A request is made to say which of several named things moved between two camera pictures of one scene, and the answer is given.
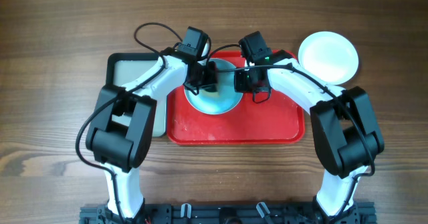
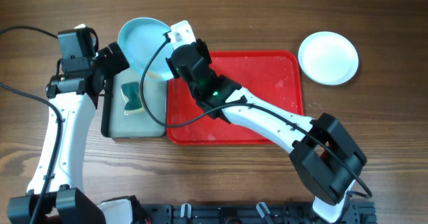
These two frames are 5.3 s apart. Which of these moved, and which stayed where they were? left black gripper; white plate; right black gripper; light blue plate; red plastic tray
Moved: right black gripper; light blue plate; left black gripper
Stayed: white plate; red plastic tray
